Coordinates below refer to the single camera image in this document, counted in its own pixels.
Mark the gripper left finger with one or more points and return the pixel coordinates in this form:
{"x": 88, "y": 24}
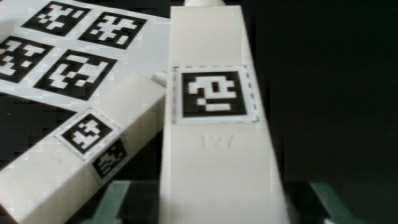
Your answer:
{"x": 107, "y": 211}

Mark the white marker sheet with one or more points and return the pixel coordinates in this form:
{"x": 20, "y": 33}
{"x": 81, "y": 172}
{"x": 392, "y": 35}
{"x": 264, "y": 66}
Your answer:
{"x": 74, "y": 47}

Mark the white leg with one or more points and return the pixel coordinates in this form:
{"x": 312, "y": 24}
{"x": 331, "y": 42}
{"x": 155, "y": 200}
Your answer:
{"x": 219, "y": 183}
{"x": 54, "y": 177}

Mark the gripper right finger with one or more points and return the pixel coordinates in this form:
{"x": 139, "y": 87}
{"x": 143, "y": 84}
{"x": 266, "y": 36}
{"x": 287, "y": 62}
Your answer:
{"x": 338, "y": 213}

